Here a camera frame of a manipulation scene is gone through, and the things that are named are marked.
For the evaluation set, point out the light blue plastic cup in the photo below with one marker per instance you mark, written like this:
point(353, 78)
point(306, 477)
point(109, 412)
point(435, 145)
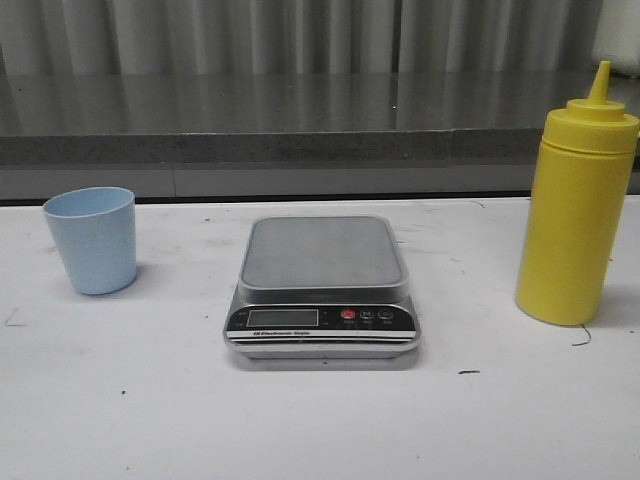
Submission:
point(94, 232)

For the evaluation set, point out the yellow squeeze bottle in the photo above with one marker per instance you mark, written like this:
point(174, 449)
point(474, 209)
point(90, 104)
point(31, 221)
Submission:
point(583, 169)

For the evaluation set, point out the silver digital kitchen scale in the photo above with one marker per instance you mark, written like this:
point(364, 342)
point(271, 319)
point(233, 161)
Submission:
point(322, 287)

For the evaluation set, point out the grey steel counter shelf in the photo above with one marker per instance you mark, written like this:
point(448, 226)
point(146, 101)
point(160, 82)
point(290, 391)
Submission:
point(194, 137)

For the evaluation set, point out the white container in background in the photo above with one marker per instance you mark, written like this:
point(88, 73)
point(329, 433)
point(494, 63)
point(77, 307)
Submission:
point(617, 36)

